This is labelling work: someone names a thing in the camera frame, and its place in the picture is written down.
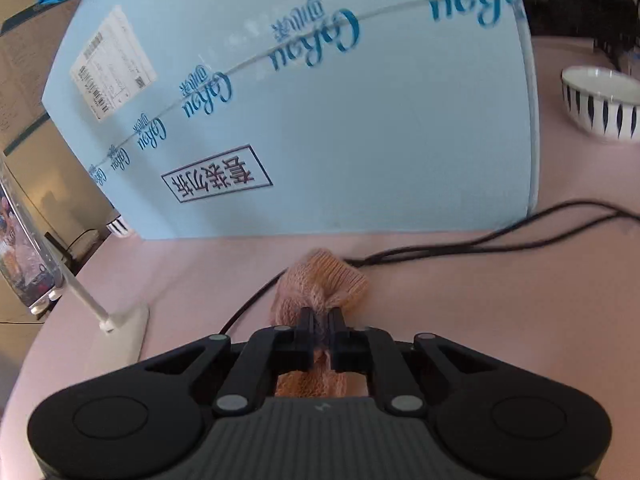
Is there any pink knitted sweater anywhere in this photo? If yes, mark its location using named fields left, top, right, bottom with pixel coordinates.
left=269, top=248, right=369, bottom=398

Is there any white phone stand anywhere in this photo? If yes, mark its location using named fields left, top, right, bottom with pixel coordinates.
left=41, top=240, right=150, bottom=375

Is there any smartphone with lit screen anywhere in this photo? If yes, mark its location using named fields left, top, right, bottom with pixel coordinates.
left=1, top=162, right=64, bottom=316

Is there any large light blue carton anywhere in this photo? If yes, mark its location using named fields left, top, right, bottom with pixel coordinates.
left=42, top=0, right=539, bottom=240

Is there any black white striped bowl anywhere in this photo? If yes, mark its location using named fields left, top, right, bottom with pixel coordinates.
left=561, top=66, right=640, bottom=143

